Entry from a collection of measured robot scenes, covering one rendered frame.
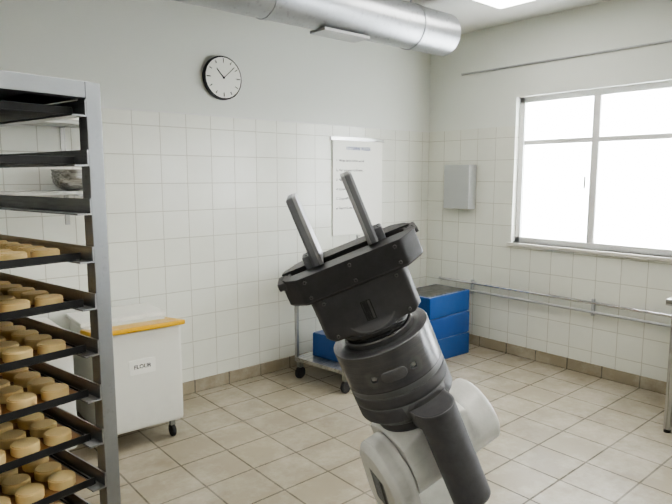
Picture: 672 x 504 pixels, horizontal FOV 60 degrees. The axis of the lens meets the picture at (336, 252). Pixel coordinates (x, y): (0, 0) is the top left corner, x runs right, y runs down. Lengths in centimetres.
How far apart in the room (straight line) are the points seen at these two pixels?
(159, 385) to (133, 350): 29
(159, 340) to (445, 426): 331
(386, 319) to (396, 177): 532
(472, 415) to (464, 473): 6
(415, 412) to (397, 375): 4
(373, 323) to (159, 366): 333
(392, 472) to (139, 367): 326
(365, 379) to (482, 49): 547
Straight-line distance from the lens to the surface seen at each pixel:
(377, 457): 54
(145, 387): 379
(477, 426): 56
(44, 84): 116
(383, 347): 49
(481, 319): 588
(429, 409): 50
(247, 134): 471
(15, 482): 136
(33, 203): 138
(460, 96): 595
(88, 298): 122
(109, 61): 430
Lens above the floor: 165
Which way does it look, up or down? 7 degrees down
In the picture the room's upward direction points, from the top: straight up
